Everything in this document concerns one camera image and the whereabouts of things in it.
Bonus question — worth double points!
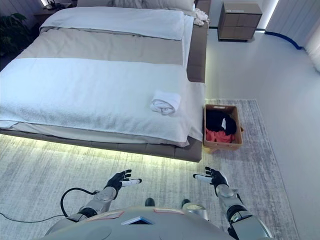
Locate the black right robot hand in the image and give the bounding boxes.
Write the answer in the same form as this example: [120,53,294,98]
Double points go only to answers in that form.
[192,166,230,192]

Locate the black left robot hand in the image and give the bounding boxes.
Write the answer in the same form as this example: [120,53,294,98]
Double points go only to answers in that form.
[103,169,143,194]

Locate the white garment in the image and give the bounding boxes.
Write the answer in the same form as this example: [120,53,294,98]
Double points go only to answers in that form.
[149,90,182,116]

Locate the brown wicker basket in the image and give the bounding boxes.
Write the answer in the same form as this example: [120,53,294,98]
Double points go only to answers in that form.
[202,104,245,153]

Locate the white bed sheet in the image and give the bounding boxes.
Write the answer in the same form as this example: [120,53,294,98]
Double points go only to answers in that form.
[0,14,195,149]

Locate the white crumpled clothes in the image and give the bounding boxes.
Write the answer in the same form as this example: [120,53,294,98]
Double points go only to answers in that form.
[192,7,210,26]

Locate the robot right leg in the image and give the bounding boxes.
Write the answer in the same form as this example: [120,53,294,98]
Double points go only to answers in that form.
[180,198,210,222]

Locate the red garment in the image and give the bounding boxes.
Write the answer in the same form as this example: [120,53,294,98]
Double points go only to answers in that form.
[205,127,236,144]

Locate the grey robot torso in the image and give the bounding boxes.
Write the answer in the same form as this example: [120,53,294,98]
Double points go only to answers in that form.
[42,204,241,240]

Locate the black garment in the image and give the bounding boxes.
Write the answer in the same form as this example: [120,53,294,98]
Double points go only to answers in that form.
[205,109,238,137]

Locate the grey patterned rug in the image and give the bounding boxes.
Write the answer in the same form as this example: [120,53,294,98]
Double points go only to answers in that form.
[0,98,300,240]

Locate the white fluffy blanket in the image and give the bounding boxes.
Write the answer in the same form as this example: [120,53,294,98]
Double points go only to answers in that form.
[0,57,207,148]

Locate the beige duvet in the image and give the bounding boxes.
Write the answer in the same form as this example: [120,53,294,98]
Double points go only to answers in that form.
[4,26,187,67]

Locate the blue floor strip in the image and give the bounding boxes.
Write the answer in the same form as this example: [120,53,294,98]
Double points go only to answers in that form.
[265,29,305,50]

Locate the brown wooden nightstand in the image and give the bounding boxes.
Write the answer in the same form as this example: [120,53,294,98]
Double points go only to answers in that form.
[217,1,263,43]

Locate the white folded duvet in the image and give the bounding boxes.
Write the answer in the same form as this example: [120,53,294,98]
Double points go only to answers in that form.
[39,8,186,41]

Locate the white pillow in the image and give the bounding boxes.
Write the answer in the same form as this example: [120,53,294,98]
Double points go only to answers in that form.
[139,0,196,12]

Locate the white curtain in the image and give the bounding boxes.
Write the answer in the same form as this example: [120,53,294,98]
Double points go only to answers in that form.
[265,0,320,48]

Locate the low brown nightstand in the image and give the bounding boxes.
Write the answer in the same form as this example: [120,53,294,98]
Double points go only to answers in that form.
[33,6,60,20]

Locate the dark green plant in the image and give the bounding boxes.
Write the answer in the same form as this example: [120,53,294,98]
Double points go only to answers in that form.
[0,13,32,57]

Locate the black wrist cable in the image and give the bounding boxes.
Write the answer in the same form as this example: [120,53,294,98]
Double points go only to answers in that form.
[0,187,101,223]

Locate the brown upholstered bed frame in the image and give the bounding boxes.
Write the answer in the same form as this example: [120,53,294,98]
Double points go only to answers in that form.
[0,0,208,163]

